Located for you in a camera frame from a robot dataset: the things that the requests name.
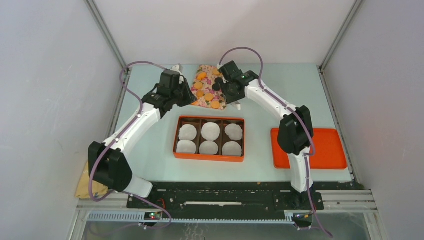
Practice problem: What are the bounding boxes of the yellow cloth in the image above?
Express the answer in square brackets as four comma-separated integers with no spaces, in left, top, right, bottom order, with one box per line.
[74,160,110,200]

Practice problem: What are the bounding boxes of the orange box lid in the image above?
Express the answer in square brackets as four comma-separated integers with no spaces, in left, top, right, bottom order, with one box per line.
[270,128,348,170]

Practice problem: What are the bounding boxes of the swirl butter cookie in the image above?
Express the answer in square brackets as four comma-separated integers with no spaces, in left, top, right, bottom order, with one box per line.
[196,90,204,99]

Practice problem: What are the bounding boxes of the round tan biscuit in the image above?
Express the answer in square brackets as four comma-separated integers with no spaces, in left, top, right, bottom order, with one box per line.
[210,100,221,109]
[204,93,214,102]
[194,81,204,90]
[212,68,221,76]

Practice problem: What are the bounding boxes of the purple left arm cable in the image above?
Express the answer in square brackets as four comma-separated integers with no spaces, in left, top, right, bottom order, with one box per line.
[88,60,173,230]

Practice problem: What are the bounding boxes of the floral pink serving tray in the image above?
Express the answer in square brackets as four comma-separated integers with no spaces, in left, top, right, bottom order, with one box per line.
[190,64,227,111]

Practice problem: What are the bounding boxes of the orange compartment cookie box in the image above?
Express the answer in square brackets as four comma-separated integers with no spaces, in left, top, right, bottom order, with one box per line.
[172,115,245,163]

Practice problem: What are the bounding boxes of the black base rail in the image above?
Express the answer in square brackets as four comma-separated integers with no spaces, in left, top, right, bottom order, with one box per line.
[126,181,325,220]

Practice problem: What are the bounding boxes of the aluminium frame rail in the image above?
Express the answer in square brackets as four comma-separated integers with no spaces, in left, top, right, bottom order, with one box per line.
[76,190,378,224]

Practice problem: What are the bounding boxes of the black sandwich cookie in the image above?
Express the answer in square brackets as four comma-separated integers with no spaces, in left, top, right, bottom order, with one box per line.
[214,77,224,84]
[212,83,221,91]

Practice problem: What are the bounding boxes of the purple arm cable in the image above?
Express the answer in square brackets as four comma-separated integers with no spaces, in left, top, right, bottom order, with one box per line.
[88,60,173,230]
[216,46,334,239]

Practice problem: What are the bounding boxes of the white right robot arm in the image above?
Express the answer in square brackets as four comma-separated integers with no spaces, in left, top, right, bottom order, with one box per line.
[217,61,315,209]

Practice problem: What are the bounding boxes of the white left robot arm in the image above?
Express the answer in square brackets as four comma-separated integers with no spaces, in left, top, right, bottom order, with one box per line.
[88,64,197,208]

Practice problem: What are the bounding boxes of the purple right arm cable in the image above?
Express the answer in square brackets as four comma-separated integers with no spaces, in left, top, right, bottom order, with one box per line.
[216,46,334,239]

